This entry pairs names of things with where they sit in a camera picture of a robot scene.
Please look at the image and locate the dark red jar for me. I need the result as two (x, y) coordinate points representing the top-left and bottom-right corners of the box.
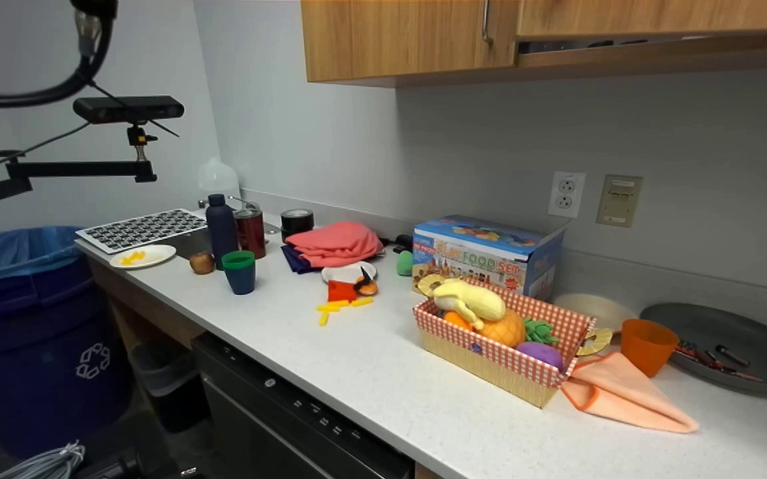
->
(233, 204), (265, 258)

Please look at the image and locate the wooden cabinet door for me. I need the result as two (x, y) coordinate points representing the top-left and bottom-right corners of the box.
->
(300, 0), (518, 83)
(517, 0), (767, 40)

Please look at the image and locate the black stereo camera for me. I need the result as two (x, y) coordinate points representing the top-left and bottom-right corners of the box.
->
(72, 95), (184, 123)

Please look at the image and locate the orange plastic cup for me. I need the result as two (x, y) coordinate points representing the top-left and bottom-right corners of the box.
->
(621, 319), (678, 377)

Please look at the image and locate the red toy fries holder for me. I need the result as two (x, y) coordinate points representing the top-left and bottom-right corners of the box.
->
(322, 260), (377, 302)

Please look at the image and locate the orange toy fruit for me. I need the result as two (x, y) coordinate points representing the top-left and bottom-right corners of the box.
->
(482, 311), (524, 347)

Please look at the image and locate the green and blue cup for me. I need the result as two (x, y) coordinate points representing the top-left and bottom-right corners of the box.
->
(221, 250), (256, 295)

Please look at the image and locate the white plate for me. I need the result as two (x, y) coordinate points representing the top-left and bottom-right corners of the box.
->
(108, 244), (176, 271)

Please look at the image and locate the black dishwasher front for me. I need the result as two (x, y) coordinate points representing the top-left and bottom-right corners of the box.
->
(193, 336), (412, 479)

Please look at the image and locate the white wall outlet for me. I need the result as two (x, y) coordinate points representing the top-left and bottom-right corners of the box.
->
(547, 170), (586, 219)

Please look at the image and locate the yellow toy fry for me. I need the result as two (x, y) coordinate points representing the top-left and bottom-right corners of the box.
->
(317, 298), (373, 328)

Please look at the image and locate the checkered dish rack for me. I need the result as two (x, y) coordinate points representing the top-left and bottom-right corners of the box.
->
(77, 207), (205, 256)

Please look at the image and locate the yellow toy banana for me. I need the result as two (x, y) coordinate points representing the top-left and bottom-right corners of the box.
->
(430, 280), (506, 331)

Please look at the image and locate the blue toy box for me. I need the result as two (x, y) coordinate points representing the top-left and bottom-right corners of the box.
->
(412, 216), (565, 302)

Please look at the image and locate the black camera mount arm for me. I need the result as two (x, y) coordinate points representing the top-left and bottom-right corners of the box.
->
(0, 125), (157, 201)

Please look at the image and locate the dark grey round pan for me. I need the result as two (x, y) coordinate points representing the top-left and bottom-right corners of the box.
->
(641, 304), (767, 396)

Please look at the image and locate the green plush toy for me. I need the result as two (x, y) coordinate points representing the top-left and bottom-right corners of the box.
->
(397, 250), (412, 276)

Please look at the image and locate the black tape roll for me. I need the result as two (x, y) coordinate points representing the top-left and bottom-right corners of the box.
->
(279, 207), (313, 236)

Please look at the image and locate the peach paper napkin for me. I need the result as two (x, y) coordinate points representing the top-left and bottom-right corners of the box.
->
(561, 352), (697, 435)

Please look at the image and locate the coral folded cloth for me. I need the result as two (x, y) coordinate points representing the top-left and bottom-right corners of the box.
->
(281, 220), (382, 270)

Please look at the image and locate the blue recycling bin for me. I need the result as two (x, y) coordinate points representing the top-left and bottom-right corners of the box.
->
(0, 226), (133, 455)

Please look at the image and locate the dark blue water bottle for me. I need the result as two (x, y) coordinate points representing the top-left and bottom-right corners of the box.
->
(205, 195), (237, 258)

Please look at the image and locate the beige wall switch plate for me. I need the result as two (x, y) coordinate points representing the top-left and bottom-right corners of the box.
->
(597, 174), (641, 226)

